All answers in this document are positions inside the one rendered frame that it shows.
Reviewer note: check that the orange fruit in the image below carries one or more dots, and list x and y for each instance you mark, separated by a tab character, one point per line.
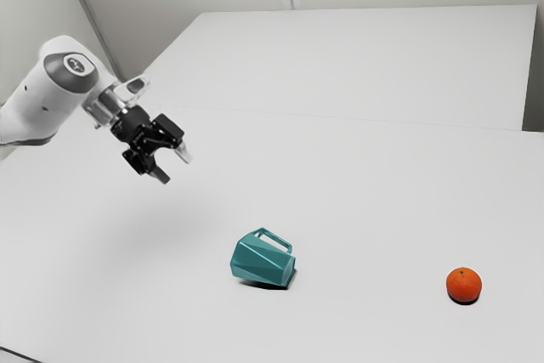
463	285

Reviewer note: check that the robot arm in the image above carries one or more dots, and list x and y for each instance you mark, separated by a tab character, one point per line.
47	95

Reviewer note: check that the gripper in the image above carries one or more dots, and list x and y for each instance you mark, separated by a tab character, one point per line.
137	131

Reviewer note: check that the teal faceted mug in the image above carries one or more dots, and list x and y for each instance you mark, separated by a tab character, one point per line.
261	261

